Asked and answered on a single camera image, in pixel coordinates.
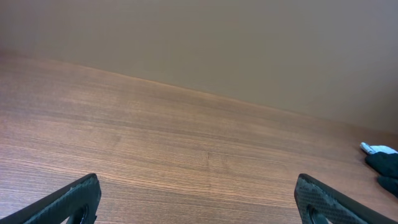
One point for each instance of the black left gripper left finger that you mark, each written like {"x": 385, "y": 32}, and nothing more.
{"x": 76, "y": 202}

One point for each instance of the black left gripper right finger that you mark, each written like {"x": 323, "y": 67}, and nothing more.
{"x": 319, "y": 203}

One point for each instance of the light blue denim jeans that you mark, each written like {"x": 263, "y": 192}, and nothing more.
{"x": 368, "y": 149}

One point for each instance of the dark garment under jeans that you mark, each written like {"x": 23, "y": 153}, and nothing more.
{"x": 386, "y": 166}

